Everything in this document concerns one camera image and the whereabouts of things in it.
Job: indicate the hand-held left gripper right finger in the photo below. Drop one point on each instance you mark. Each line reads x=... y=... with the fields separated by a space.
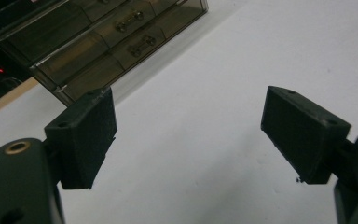
x=301 y=137

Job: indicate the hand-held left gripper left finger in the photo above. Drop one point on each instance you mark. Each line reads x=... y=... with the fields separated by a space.
x=80 y=140

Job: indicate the smoky clear plastic drawer box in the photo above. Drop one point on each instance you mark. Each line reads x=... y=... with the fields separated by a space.
x=84 y=40

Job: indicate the wooden table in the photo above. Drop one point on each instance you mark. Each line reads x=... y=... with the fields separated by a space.
x=12 y=95

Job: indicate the white table cover board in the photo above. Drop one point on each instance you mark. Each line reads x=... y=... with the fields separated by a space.
x=199 y=124

